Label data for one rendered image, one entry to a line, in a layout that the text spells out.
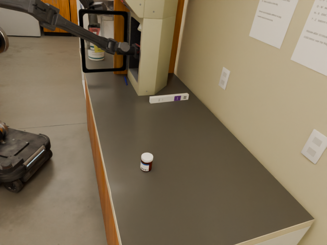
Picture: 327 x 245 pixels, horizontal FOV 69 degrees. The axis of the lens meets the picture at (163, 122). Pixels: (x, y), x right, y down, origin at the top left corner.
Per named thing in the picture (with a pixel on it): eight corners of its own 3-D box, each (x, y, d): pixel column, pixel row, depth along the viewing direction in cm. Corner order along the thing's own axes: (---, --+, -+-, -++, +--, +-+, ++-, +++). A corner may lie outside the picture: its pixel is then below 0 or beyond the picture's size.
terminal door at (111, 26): (125, 70, 174) (127, 11, 153) (82, 73, 161) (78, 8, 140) (125, 70, 175) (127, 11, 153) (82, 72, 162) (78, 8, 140)
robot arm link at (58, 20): (43, 4, 118) (38, 25, 118) (47, 2, 115) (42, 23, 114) (112, 40, 150) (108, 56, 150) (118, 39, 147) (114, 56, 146)
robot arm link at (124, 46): (107, 38, 147) (104, 52, 147) (111, 33, 137) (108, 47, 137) (126, 45, 152) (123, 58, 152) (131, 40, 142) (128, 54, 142)
